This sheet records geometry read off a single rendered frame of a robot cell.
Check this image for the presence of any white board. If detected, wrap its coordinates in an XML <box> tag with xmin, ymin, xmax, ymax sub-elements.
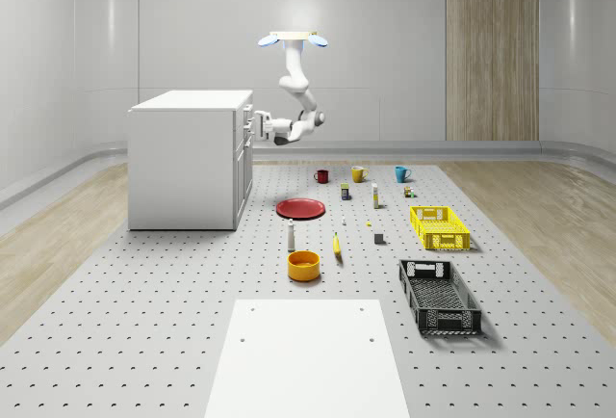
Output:
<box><xmin>203</xmin><ymin>299</ymin><xmax>412</xmax><ymax>418</ymax></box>

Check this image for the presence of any dark grey basket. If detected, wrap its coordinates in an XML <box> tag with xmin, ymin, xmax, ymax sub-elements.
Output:
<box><xmin>398</xmin><ymin>259</ymin><xmax>483</xmax><ymax>338</ymax></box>

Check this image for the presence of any red plate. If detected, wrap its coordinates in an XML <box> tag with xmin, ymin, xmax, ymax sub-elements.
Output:
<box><xmin>275</xmin><ymin>197</ymin><xmax>328</xmax><ymax>222</ymax></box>

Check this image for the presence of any yellow bowl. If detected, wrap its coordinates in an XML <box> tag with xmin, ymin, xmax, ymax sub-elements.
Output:
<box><xmin>286</xmin><ymin>249</ymin><xmax>321</xmax><ymax>284</ymax></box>

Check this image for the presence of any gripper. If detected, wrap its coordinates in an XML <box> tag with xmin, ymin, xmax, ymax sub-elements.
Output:
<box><xmin>252</xmin><ymin>109</ymin><xmax>276</xmax><ymax>143</ymax></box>

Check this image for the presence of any white cabinet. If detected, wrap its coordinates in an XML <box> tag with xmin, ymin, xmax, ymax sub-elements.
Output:
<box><xmin>127</xmin><ymin>89</ymin><xmax>255</xmax><ymax>232</ymax></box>

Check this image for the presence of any yellow basket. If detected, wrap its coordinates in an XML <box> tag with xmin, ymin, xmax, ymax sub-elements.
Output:
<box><xmin>409</xmin><ymin>204</ymin><xmax>472</xmax><ymax>251</ymax></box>

